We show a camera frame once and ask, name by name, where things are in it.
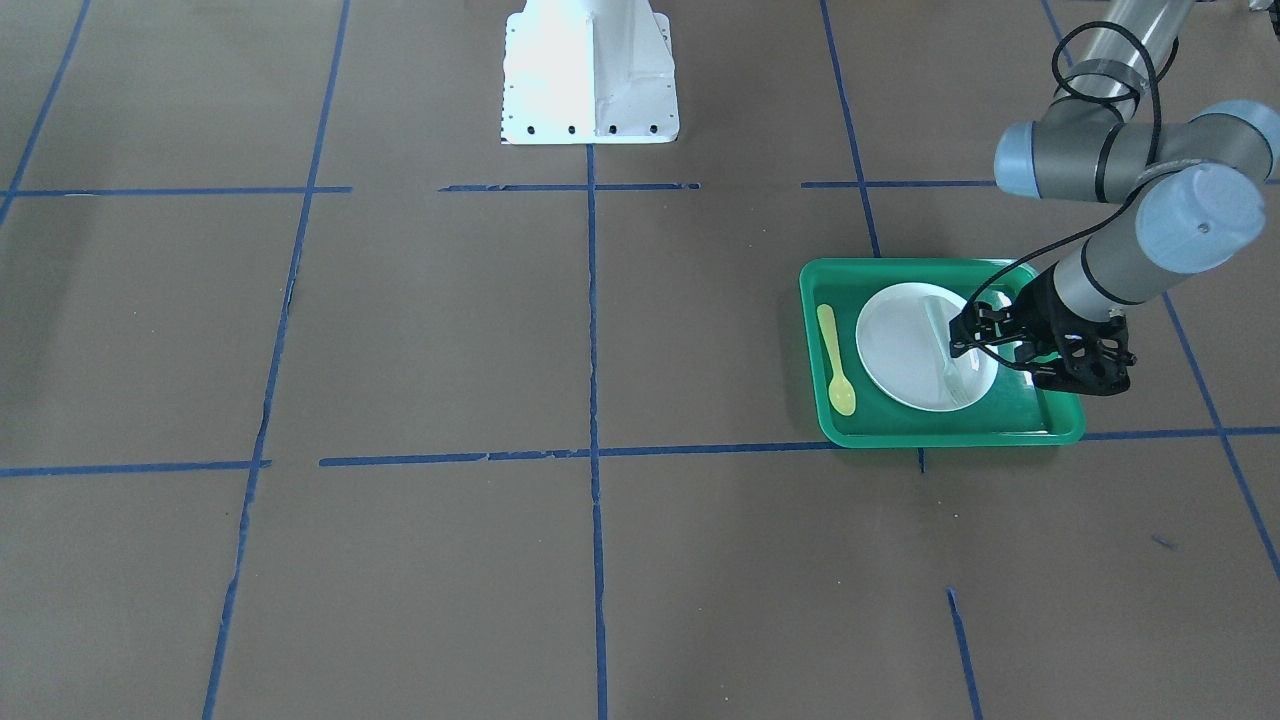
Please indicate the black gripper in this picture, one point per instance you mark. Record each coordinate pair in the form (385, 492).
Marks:
(1037, 307)

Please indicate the pale green plastic fork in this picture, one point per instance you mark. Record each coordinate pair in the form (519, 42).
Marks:
(952, 380)

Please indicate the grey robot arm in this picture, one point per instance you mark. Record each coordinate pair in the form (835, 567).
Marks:
(1186, 198)

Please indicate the green plastic tray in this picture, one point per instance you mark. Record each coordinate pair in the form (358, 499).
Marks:
(1013, 413)

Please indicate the white round plate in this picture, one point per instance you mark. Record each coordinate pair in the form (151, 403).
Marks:
(896, 348)

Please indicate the yellow plastic spoon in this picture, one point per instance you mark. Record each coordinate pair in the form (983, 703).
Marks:
(841, 395)

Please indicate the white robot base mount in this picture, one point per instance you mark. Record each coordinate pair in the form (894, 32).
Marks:
(580, 72)

